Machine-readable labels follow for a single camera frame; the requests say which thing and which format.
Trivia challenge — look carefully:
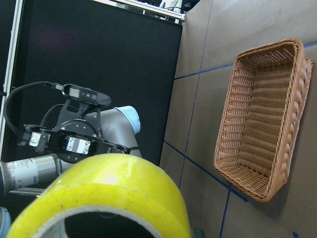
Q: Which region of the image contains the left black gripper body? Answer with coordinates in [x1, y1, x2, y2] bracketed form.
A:
[18, 119, 131, 164]

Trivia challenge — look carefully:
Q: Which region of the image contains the yellow tape roll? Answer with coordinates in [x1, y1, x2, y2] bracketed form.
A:
[7, 154, 192, 238]

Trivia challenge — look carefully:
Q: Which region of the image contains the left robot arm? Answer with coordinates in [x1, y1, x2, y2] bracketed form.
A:
[0, 106, 141, 197]

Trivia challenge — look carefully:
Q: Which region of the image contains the brown wicker basket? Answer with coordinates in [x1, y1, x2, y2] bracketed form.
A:
[213, 38, 313, 203]

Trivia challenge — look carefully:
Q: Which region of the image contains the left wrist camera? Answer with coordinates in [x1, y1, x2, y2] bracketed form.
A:
[62, 84, 111, 107]

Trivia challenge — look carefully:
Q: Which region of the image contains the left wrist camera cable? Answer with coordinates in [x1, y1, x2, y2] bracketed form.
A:
[3, 81, 65, 139]

